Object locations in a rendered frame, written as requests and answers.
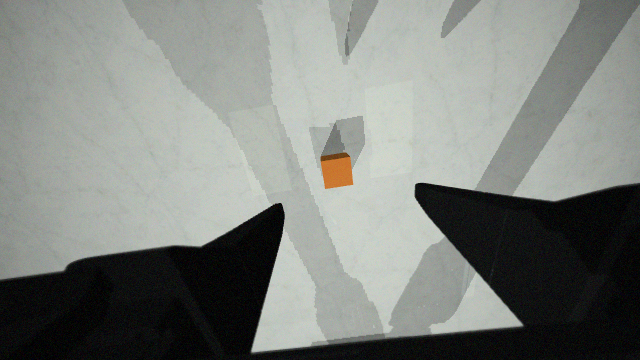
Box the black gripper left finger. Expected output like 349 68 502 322
64 203 285 356

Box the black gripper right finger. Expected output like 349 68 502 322
414 183 640 326

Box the brown block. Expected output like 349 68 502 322
320 152 353 189

